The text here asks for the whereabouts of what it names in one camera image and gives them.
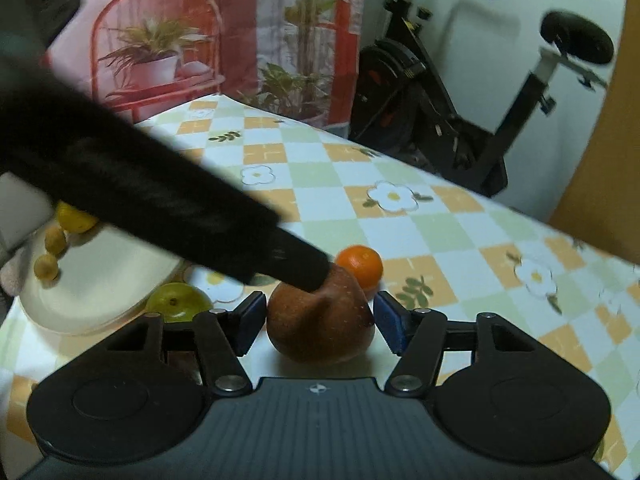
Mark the red apple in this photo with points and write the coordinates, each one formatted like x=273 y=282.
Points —
x=325 y=330

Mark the green apple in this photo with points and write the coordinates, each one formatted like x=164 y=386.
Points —
x=175 y=300

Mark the wooden door panel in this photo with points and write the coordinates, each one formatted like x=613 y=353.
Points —
x=615 y=160

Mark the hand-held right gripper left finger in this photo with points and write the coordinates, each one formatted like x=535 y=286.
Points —
x=252 y=320

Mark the cream plate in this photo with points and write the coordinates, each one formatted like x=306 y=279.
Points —
x=100 y=285

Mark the printed room scene backdrop cloth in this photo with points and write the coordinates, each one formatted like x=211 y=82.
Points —
x=240 y=35

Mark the black furry thing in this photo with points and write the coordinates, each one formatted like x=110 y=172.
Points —
x=125 y=170

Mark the mandarin orange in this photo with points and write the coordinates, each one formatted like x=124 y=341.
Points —
x=362 y=265

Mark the small brown round fruit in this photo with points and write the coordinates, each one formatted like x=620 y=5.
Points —
x=46 y=266
x=55 y=240

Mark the black exercise bike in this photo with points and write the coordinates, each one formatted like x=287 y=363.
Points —
x=395 y=85

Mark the yellow lemon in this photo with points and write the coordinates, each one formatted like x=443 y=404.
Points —
x=72 y=220

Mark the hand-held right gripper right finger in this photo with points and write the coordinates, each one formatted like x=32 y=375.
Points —
x=387 y=320

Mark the checkered floral tablecloth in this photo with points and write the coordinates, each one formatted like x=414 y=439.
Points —
x=325 y=200

